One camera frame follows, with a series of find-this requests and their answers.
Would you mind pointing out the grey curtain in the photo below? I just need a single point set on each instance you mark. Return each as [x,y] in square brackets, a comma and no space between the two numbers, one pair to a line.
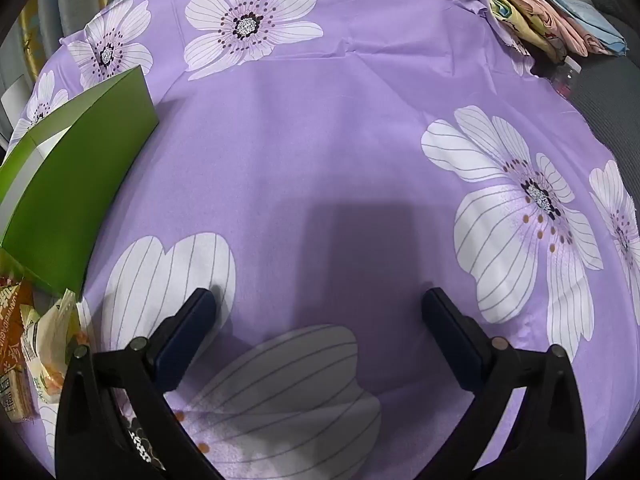
[70,0]

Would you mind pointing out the purple floral cloth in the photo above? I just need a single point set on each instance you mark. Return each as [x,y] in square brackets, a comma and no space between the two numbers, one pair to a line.
[330,160]

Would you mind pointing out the clear plastic item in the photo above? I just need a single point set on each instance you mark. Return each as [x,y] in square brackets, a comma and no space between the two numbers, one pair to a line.
[565,80]

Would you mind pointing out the folded yellow patterned cloth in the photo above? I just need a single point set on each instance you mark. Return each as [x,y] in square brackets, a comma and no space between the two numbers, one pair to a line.
[515,20]

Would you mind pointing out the folded blue cloth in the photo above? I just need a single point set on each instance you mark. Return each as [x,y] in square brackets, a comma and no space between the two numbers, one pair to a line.
[585,15]

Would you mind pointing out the gold patterned curtain panel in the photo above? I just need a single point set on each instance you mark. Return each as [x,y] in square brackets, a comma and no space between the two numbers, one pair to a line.
[32,45]

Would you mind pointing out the white box appliance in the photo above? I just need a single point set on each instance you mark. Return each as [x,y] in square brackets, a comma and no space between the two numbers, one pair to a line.
[15,100]

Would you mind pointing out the green cardboard box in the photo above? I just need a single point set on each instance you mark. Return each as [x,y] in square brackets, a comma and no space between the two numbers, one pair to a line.
[65,200]

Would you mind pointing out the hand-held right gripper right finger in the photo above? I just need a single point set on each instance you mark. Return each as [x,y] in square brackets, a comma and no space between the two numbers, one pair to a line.
[452,340]

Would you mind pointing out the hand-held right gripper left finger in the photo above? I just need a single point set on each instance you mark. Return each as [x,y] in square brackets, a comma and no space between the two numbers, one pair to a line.
[182,345]

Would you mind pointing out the white green orange snack packet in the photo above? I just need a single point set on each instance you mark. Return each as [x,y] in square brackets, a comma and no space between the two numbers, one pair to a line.
[47,355]

